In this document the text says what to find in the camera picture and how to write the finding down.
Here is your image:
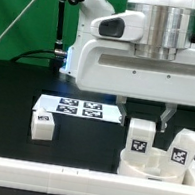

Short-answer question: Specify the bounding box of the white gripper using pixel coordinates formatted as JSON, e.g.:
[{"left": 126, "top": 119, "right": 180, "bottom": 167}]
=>
[{"left": 75, "top": 10, "right": 195, "bottom": 133}]

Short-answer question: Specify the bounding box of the white round stool seat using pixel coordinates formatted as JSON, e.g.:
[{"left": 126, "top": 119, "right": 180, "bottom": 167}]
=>
[{"left": 117, "top": 147, "right": 184, "bottom": 184}]

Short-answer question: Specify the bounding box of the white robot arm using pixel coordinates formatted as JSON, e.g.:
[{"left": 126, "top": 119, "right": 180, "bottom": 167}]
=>
[{"left": 60, "top": 0, "right": 195, "bottom": 129}]

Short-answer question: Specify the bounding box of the white sheet with markers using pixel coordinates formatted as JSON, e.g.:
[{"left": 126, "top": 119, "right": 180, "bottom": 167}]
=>
[{"left": 33, "top": 94, "right": 121, "bottom": 124}]

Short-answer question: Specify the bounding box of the white front fence rail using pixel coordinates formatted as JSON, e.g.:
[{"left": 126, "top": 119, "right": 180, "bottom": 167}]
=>
[{"left": 0, "top": 158, "right": 195, "bottom": 195}]

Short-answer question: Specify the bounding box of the black cable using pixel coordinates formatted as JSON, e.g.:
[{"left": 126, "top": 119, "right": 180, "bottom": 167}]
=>
[{"left": 9, "top": 44, "right": 57, "bottom": 69}]

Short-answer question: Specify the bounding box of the white cable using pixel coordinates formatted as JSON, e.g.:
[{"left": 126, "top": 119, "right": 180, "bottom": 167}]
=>
[{"left": 0, "top": 0, "right": 59, "bottom": 58}]

